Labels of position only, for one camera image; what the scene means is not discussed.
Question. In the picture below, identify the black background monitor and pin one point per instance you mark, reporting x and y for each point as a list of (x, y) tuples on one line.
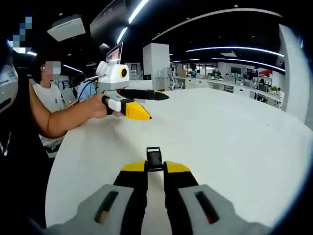
[(236, 69)]

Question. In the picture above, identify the monitor on stand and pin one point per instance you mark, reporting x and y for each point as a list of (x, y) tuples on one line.
[(115, 54)]

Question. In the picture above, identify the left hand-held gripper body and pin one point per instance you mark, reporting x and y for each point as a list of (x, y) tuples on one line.
[(112, 76)]

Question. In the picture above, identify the red wall display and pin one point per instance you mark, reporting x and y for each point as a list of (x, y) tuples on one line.
[(265, 73)]

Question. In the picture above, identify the white worn device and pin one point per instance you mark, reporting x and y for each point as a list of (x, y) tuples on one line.
[(8, 85)]

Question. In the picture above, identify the long ceiling light strip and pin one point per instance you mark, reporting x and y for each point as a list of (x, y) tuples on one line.
[(137, 12)]

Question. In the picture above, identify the white office chair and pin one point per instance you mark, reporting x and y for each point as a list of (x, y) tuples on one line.
[(176, 82)]

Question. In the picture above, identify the person's left hand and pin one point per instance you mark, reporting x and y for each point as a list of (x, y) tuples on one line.
[(97, 107)]

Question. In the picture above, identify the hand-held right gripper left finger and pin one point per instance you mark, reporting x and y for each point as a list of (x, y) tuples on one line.
[(127, 191)]

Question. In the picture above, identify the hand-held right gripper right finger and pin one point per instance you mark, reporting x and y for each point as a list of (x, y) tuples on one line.
[(181, 191)]

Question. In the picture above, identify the white square pillar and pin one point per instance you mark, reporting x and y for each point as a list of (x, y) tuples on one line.
[(156, 66), (292, 73)]

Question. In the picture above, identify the long white desk row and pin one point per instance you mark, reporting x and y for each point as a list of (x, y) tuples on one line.
[(220, 86)]

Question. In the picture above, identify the black plastic buckle pronged part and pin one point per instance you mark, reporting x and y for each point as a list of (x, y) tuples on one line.
[(153, 153)]

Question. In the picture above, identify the black plastic buckle socket part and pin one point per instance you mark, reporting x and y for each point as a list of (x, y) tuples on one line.
[(156, 164)]

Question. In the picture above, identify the small background plant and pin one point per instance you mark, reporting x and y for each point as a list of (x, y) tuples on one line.
[(274, 89)]

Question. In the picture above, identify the large dark hanging panel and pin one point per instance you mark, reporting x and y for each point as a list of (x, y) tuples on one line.
[(107, 19)]

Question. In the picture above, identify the ceiling air conditioner unit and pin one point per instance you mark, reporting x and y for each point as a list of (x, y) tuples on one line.
[(66, 27)]

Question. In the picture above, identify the person's dark clothing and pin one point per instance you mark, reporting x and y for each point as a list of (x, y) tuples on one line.
[(22, 151)]

